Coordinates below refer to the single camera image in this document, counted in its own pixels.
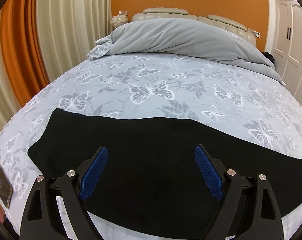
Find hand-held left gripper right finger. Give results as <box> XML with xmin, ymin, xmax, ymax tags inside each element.
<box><xmin>194</xmin><ymin>144</ymin><xmax>283</xmax><ymax>240</ymax></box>

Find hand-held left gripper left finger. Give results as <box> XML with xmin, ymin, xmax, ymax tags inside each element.
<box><xmin>19</xmin><ymin>145</ymin><xmax>109</xmax><ymax>240</ymax></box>

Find black pants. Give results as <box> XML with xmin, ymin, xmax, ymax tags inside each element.
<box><xmin>27</xmin><ymin>108</ymin><xmax>302</xmax><ymax>230</ymax></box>

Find smartphone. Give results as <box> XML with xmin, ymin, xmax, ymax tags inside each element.
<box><xmin>0</xmin><ymin>164</ymin><xmax>14</xmax><ymax>208</ymax></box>

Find butterfly print bed sheet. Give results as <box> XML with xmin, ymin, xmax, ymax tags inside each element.
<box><xmin>0</xmin><ymin>52</ymin><xmax>302</xmax><ymax>240</ymax></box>

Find cream pleated curtain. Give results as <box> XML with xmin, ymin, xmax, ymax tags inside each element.
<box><xmin>36</xmin><ymin>0</ymin><xmax>112</xmax><ymax>82</ymax></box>
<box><xmin>0</xmin><ymin>17</ymin><xmax>25</xmax><ymax>140</ymax></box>

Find dark cloth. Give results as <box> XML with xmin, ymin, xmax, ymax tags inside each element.
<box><xmin>262</xmin><ymin>52</ymin><xmax>276</xmax><ymax>63</ymax></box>

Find grey duvet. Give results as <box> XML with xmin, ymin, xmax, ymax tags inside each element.
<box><xmin>87</xmin><ymin>18</ymin><xmax>286</xmax><ymax>85</ymax></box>

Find white bedside ornament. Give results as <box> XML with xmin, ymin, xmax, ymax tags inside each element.
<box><xmin>111</xmin><ymin>15</ymin><xmax>129</xmax><ymax>28</ymax></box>

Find white wardrobe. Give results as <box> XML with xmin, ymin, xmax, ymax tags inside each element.
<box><xmin>264</xmin><ymin>0</ymin><xmax>302</xmax><ymax>100</ymax></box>

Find beige padded headboard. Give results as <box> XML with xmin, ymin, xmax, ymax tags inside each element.
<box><xmin>131</xmin><ymin>7</ymin><xmax>256</xmax><ymax>48</ymax></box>

